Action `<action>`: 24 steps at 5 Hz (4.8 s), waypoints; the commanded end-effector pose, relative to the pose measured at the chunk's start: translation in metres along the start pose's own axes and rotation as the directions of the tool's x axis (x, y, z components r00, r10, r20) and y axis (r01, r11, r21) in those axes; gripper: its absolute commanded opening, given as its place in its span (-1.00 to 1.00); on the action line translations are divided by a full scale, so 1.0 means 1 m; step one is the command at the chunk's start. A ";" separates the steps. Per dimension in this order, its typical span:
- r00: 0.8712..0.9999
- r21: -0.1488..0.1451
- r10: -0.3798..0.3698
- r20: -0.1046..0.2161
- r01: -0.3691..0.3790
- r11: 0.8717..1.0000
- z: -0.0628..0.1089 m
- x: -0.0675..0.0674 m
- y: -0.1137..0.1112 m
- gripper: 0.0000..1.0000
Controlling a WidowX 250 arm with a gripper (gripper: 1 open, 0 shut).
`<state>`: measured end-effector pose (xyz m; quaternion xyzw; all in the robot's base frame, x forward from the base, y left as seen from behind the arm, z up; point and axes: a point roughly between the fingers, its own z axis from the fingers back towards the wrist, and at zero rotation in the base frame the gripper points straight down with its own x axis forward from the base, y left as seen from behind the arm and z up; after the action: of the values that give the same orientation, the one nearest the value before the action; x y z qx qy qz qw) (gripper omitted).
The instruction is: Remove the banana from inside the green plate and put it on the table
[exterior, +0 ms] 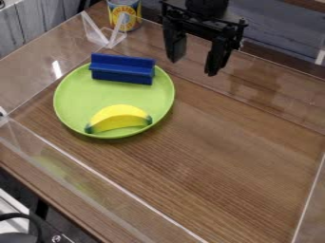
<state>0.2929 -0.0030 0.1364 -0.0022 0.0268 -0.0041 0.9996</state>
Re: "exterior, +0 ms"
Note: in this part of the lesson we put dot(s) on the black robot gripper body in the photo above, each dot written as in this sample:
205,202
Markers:
202,18

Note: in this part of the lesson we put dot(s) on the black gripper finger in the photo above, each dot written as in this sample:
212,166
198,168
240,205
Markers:
174,44
218,55

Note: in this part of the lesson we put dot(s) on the yellow toy banana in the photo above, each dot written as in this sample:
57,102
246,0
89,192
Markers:
118,116

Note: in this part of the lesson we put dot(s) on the green round plate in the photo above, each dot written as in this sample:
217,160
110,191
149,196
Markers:
81,96

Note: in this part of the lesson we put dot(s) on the blue plastic block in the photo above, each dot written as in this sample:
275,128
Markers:
126,69

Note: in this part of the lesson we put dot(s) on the black box with knob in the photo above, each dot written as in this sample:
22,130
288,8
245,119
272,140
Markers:
59,232

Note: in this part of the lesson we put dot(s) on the clear acrylic tray enclosure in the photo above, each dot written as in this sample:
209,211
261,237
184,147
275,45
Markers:
229,170

